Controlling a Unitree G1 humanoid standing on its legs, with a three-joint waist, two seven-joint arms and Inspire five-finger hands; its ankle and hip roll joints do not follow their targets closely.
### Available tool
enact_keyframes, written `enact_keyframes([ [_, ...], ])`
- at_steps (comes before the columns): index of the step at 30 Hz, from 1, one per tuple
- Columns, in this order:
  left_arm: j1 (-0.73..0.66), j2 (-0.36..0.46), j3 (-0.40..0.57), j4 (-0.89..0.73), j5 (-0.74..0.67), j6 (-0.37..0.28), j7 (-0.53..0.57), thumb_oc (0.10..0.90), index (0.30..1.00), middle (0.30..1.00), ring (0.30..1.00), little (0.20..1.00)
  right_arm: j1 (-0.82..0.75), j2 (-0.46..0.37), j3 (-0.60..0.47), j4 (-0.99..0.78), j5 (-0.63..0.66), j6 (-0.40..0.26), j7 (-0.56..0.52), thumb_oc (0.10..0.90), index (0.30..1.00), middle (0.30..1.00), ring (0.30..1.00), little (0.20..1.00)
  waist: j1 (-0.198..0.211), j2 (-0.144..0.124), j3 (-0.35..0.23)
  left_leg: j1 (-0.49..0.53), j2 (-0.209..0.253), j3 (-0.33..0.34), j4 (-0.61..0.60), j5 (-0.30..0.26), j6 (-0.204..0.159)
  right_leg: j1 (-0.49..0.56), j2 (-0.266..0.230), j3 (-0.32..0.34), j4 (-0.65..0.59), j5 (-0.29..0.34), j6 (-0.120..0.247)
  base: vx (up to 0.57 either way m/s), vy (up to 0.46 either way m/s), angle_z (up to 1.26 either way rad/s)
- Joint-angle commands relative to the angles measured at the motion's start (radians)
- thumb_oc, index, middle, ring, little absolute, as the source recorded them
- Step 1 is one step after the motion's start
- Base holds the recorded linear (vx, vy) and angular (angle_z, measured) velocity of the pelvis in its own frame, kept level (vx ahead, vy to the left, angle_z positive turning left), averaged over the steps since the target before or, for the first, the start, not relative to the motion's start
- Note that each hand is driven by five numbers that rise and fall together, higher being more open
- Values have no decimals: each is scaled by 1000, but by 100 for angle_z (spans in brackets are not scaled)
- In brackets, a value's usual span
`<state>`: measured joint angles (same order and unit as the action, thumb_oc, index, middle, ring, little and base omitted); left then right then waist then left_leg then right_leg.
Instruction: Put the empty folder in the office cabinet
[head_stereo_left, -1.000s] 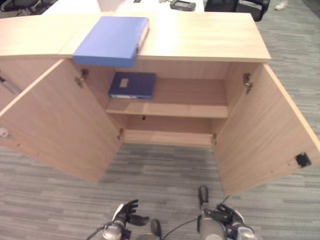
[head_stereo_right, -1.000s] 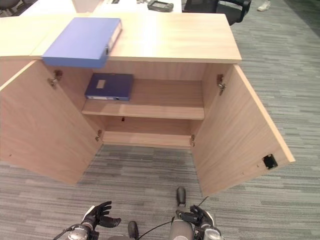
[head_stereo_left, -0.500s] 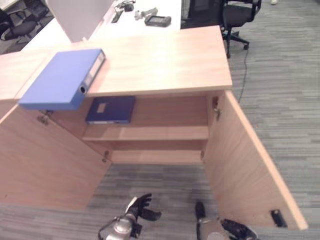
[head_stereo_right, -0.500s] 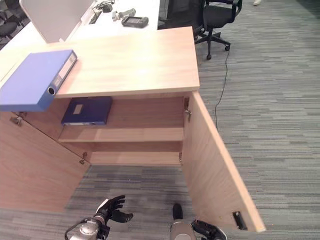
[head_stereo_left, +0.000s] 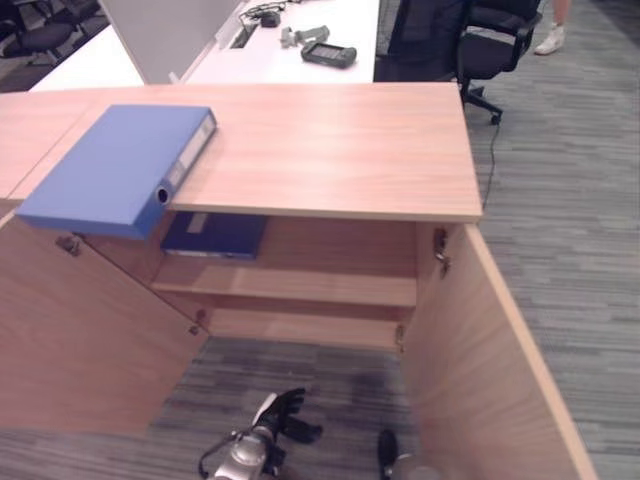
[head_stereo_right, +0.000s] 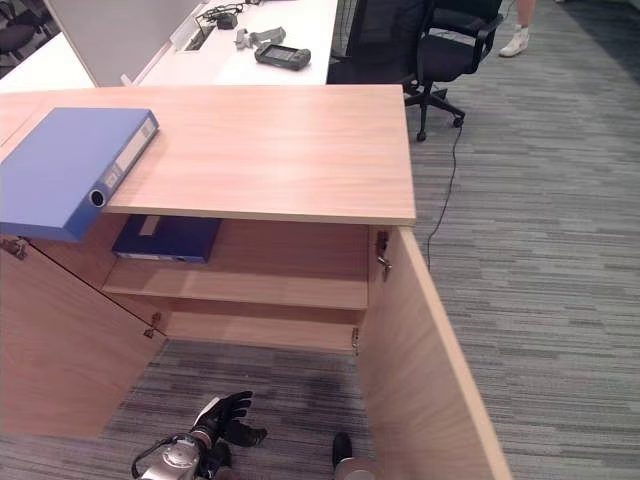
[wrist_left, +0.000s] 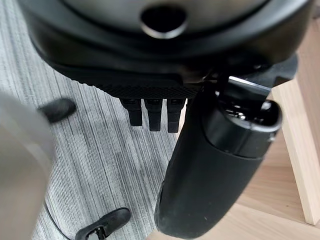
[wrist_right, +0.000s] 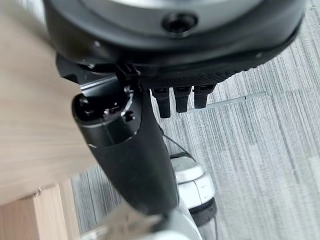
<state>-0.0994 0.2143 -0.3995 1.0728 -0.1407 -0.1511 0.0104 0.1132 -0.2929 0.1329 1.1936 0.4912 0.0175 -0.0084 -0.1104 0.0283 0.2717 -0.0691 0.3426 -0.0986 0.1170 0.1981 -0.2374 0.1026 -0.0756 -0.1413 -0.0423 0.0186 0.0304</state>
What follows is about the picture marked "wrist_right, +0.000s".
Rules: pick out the light wooden table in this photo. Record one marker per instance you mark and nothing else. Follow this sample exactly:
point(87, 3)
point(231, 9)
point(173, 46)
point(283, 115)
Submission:
point(30, 120)

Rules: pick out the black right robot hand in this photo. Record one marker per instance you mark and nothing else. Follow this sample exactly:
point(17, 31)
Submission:
point(140, 160)

